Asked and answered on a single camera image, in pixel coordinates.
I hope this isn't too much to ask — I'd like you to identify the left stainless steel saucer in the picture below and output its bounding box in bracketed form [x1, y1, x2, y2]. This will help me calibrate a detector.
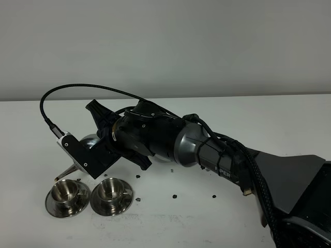
[45, 179, 91, 219]

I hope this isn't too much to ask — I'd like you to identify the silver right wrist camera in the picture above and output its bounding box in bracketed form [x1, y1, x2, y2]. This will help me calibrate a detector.
[57, 131, 71, 153]

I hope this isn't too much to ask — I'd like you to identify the stainless steel teacup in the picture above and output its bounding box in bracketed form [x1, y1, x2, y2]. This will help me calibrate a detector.
[97, 178, 132, 205]
[50, 179, 87, 208]

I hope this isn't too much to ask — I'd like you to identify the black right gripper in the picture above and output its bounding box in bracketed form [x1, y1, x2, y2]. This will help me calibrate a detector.
[57, 99, 155, 173]

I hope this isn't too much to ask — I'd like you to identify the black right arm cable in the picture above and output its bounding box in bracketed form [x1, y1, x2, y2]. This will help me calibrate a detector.
[39, 83, 288, 248]

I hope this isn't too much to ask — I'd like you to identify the right stainless steel teacup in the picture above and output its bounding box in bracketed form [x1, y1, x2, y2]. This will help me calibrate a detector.
[97, 178, 132, 205]

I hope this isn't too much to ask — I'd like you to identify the right stainless steel saucer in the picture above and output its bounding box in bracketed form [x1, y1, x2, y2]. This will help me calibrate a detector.
[90, 182, 133, 216]

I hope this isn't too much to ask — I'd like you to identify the stainless steel teapot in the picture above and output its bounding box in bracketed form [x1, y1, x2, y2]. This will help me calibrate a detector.
[55, 134, 103, 182]

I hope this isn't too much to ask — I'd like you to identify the steel teapot saucer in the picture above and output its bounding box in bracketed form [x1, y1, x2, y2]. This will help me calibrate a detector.
[152, 155, 171, 163]

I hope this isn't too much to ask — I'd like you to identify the left stainless steel teacup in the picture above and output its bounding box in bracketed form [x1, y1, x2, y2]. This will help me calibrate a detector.
[50, 179, 87, 208]

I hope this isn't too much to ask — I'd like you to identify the stainless steel saucer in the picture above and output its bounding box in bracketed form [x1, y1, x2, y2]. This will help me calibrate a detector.
[90, 182, 133, 216]
[45, 179, 91, 219]

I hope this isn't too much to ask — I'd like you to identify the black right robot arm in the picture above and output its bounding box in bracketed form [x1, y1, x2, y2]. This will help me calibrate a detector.
[50, 100, 330, 247]

